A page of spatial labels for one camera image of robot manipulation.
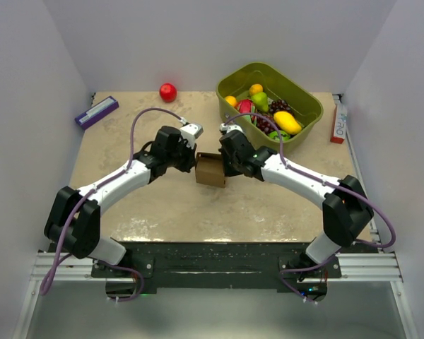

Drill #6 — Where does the red white toothpaste box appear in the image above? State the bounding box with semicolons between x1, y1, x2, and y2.
330;103;348;144

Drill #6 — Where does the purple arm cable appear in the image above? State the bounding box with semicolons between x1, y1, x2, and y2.
221;112;396;304
38;107;188;302

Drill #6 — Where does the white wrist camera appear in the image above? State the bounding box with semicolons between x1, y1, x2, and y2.
179;124;204;149
219;123;243;135

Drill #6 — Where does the brown cardboard paper box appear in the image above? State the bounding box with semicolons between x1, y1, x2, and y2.
195;152;227;188

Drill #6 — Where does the yellow mango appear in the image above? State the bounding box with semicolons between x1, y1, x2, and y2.
273;111;302;135

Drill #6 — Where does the aluminium front rail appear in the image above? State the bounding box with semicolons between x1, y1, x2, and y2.
30;253;403;283

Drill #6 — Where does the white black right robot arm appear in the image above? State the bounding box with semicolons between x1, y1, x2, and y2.
220;125;374;278

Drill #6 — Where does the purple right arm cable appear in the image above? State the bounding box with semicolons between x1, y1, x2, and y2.
221;112;396;304

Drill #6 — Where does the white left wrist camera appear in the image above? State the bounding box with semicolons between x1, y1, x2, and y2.
179;124;204;149

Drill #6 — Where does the red apple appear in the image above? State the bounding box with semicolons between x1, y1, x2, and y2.
159;83;177;102

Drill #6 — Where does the yellow orange fruit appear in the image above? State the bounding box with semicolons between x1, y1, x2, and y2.
225;95;238;108

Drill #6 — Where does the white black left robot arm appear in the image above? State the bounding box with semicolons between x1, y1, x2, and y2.
44;124;203;277

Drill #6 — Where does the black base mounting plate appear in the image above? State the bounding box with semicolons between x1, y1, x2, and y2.
90;241;379;295

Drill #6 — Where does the red grape bunch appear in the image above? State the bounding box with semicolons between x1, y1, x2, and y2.
255;114;278;135

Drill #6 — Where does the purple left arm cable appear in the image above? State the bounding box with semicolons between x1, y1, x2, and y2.
38;107;188;302

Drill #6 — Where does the pink dragon fruit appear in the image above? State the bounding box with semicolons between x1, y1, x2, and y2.
236;99;257;124

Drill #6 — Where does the purple rectangular box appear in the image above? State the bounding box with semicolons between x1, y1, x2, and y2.
74;96;119;131

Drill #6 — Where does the green plastic tub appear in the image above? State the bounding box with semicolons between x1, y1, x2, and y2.
216;62;323;154

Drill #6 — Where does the dark purple grape bunch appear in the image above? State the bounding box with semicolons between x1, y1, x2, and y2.
269;100;293;115

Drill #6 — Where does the green pear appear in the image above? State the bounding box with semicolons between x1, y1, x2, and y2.
250;92;269;112

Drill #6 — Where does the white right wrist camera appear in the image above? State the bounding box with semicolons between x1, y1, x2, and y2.
219;123;243;135

